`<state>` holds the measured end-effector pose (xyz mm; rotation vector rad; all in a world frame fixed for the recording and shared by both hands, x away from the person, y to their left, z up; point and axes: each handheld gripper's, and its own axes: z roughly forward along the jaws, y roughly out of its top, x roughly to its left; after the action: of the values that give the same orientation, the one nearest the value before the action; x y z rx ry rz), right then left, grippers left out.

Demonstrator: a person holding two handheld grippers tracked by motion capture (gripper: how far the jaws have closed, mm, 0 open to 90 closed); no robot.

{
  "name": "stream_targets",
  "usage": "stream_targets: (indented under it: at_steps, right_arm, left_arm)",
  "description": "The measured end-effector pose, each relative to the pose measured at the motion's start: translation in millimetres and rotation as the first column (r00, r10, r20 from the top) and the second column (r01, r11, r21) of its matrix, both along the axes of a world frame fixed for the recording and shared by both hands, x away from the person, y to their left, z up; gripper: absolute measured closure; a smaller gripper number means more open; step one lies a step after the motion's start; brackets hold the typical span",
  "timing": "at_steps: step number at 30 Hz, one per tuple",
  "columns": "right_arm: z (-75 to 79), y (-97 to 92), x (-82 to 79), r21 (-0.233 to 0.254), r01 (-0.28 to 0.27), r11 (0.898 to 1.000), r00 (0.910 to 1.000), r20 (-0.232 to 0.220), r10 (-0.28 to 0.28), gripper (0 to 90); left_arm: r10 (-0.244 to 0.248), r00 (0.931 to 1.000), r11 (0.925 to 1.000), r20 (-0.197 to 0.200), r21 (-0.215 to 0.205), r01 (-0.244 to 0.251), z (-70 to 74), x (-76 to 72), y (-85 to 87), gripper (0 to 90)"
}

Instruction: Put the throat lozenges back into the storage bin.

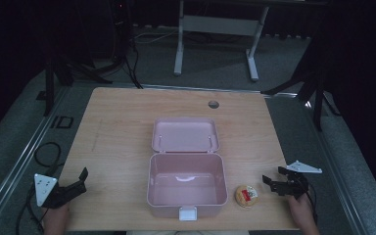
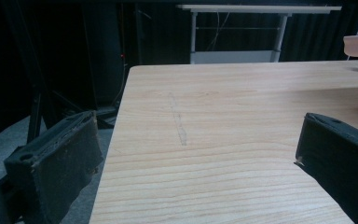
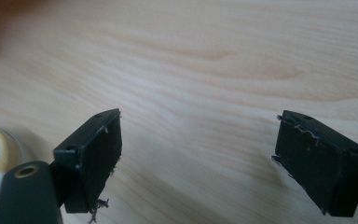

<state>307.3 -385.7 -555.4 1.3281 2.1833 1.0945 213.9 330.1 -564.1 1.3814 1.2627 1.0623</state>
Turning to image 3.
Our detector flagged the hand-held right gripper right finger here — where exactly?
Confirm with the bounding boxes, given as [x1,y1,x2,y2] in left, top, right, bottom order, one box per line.
[271,109,358,217]

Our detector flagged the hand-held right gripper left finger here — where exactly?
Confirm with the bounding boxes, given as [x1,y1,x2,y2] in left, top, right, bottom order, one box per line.
[52,107,123,215]

